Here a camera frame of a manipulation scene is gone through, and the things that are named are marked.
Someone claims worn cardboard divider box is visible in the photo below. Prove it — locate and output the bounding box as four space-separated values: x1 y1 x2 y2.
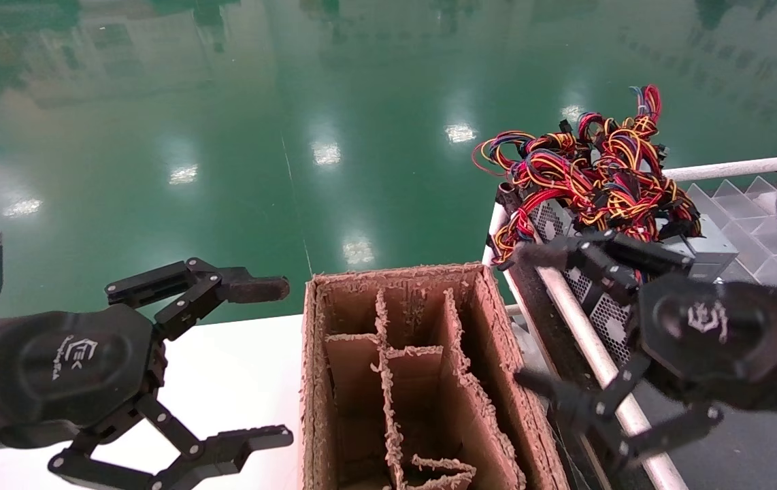
300 264 569 490

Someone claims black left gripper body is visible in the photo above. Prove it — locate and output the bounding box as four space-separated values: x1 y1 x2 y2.
0 304 166 446

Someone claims dark grey cart deck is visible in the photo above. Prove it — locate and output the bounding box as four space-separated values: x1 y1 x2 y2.
633 395 777 490

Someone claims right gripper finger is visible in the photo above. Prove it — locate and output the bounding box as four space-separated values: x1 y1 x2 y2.
508 228 695 307
514 350 726 474

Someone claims short white cart rail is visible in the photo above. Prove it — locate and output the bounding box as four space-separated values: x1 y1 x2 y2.
664 158 777 182

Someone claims clear plastic divider tray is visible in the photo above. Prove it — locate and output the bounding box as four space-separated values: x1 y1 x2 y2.
691 176 777 287

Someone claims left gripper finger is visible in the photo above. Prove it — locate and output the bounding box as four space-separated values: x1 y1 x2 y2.
106 259 291 341
47 393 295 490

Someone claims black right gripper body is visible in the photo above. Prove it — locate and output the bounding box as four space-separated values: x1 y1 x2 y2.
637 272 777 394

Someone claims long white cart rail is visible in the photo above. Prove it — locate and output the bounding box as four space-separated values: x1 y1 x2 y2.
482 203 690 490

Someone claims white cart rail frame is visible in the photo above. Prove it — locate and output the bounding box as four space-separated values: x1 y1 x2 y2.
496 182 638 490

